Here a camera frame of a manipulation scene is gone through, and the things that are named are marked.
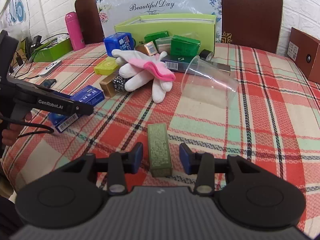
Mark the small green tray box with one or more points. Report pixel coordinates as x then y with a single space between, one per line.
52 51

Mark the gold slim box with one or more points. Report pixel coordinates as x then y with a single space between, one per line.
107 85

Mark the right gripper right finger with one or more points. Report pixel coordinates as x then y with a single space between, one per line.
201 164

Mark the plaid bed sheet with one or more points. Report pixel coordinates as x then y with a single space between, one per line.
273 121

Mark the blue carton box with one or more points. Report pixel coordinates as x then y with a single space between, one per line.
86 99

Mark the floral plastic-wrapped pillow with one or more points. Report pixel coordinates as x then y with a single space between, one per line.
113 12

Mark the blue square tin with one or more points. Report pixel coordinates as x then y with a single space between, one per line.
119 40

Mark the white glove pink cuff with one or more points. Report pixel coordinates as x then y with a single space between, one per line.
155 66

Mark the clear plastic cup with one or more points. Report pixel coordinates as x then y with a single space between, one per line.
209 85

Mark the person left hand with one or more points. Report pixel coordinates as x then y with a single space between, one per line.
10 135

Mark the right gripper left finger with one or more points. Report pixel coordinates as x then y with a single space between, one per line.
120 164

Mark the long dark blue box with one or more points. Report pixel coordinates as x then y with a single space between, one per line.
189 64

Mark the dark brown headboard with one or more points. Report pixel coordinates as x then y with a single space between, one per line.
251 23

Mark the orange gold small box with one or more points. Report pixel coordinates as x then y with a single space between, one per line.
147 48

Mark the yellow medicine box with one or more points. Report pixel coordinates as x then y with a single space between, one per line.
106 67

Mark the steel wool scrubber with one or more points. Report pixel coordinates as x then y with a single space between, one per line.
119 83

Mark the light green cardboard box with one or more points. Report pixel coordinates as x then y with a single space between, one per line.
202 26

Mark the green box front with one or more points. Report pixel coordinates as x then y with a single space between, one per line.
184 46

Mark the brown cardboard box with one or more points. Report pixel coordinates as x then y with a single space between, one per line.
304 51

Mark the olive green slim box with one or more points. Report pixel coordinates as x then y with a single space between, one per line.
159 151

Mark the black tape roll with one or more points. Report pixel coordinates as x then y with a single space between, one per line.
206 55

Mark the pink thermos bottle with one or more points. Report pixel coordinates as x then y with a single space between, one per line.
74 31

